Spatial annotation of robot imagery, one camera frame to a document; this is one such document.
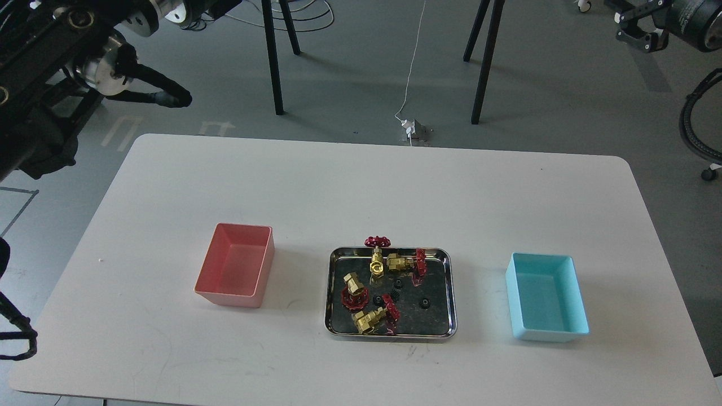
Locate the brass valve red handle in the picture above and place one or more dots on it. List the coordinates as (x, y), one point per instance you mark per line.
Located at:
(367, 322)
(395, 262)
(376, 266)
(355, 295)

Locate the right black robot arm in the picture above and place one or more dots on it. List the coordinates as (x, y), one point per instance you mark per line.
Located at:
(647, 26)

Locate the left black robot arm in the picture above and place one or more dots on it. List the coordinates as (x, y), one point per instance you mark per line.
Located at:
(61, 59)

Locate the pink plastic box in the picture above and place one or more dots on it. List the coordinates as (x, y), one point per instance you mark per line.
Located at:
(237, 264)

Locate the blue plastic box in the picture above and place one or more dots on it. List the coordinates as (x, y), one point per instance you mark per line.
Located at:
(545, 301)

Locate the white floor power socket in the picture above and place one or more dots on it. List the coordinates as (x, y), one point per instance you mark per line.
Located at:
(417, 134)

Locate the metal tray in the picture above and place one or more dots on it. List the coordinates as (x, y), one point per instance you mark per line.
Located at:
(437, 322)

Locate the black stand leg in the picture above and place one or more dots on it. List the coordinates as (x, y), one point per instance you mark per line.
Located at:
(475, 30)
(289, 25)
(272, 51)
(491, 40)

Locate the brass valve upright red handle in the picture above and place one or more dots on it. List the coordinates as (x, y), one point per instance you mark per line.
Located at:
(376, 266)

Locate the brass valve front red handle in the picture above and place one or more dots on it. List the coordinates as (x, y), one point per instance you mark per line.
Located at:
(367, 322)

